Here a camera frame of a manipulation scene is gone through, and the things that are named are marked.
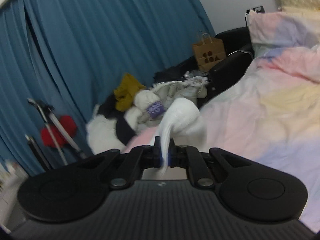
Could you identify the black wall socket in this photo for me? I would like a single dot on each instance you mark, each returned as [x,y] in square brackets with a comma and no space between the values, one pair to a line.
[257,9]

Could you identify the black sofa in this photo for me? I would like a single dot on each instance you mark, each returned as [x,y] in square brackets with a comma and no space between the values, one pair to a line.
[232,62]

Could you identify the mustard yellow garment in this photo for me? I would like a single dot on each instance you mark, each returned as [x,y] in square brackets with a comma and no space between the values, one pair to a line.
[127,90]

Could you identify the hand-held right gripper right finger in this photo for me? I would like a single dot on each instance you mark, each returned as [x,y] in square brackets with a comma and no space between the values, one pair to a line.
[171,156]

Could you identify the red garment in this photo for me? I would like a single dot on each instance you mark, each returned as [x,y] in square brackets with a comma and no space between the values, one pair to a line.
[65,125]

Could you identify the white garment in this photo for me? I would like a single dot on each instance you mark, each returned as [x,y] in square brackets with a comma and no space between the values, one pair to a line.
[183,116]

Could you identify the purple printed cloth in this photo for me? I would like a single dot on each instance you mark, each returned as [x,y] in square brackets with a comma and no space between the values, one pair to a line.
[155,108]

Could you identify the pile of pale clothes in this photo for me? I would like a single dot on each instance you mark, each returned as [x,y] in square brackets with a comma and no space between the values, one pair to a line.
[180,90]

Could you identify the black garment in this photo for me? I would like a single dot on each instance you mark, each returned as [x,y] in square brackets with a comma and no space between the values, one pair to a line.
[123,131]

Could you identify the pastel tie-dye blanket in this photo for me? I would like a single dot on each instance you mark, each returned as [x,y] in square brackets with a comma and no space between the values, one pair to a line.
[262,110]

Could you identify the brown paper bag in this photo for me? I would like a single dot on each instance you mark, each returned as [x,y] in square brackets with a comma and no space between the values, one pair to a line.
[208,52]

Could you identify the blue curtain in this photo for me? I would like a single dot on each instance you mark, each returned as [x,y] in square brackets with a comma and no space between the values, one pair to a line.
[112,30]
[15,92]

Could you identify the pastel pillow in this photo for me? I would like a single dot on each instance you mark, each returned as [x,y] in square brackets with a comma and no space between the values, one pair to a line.
[282,27]

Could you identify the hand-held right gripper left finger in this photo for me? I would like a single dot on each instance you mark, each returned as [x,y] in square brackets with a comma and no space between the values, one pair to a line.
[158,156]

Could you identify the garment steamer stand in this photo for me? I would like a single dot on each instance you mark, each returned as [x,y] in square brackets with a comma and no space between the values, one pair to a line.
[58,126]

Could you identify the white puffy jacket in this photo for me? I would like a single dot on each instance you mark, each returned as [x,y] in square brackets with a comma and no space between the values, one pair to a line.
[102,135]

